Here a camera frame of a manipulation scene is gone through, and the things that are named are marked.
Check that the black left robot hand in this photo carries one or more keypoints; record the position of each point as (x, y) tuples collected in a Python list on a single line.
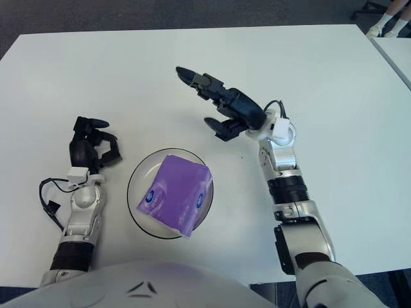
[(80, 152)]

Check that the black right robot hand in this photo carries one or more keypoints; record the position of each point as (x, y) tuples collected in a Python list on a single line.
[(247, 109)]

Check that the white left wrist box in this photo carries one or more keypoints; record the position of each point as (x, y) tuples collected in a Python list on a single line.
[(77, 176)]

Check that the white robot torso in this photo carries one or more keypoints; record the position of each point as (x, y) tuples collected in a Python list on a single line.
[(144, 288)]

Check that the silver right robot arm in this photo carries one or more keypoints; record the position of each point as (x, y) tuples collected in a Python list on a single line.
[(285, 167)]

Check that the white neighbouring table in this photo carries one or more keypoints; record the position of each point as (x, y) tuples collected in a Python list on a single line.
[(398, 54)]

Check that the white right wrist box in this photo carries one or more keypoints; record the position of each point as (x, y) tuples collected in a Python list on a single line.
[(281, 127)]

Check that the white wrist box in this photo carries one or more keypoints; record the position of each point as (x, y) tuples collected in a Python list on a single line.
[(281, 127), (77, 176)]

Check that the black table leg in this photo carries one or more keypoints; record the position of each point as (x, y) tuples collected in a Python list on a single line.
[(401, 288)]

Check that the white plate black rim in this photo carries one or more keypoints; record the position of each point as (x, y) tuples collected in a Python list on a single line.
[(144, 170)]

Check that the person leg white sock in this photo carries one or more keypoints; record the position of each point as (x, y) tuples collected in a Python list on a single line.
[(383, 20), (398, 27)]

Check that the black office chair base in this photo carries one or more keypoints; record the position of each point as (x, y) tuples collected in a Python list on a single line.
[(366, 9)]

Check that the purple tissue paper pack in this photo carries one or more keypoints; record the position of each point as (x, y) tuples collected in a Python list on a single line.
[(176, 192)]

